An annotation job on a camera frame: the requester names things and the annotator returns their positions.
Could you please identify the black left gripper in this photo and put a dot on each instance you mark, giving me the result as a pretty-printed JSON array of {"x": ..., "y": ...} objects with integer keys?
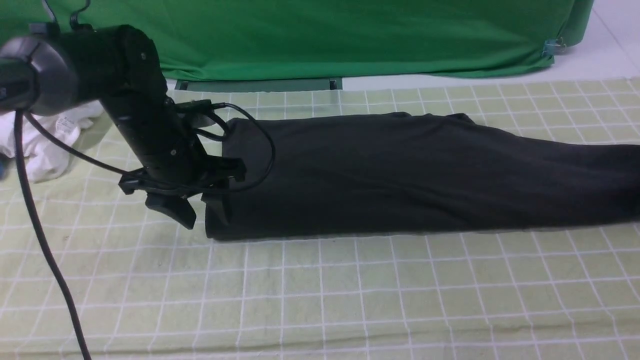
[{"x": 174, "y": 163}]

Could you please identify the dark gray long-sleeve shirt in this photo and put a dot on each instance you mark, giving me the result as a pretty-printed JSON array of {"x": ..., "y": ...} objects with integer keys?
[{"x": 401, "y": 173}]

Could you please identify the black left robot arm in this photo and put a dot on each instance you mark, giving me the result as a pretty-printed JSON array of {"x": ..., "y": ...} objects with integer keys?
[{"x": 49, "y": 73}]

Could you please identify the crumpled white shirt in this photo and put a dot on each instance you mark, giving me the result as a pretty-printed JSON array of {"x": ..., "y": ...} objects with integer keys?
[{"x": 45, "y": 160}]

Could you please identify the green checkered table cloth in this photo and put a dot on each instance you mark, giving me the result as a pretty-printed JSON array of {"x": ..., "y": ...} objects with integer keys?
[{"x": 147, "y": 289}]

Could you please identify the green backdrop cloth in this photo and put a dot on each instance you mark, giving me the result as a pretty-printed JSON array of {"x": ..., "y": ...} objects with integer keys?
[{"x": 253, "y": 40}]

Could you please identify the dark green flat board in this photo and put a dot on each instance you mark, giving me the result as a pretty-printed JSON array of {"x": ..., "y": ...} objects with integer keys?
[{"x": 273, "y": 85}]

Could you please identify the teal binder clip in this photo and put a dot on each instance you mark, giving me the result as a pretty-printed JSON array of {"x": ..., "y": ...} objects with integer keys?
[{"x": 553, "y": 47}]

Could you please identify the gray wrist camera box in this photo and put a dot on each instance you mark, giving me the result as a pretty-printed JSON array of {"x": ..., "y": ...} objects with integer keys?
[{"x": 197, "y": 114}]

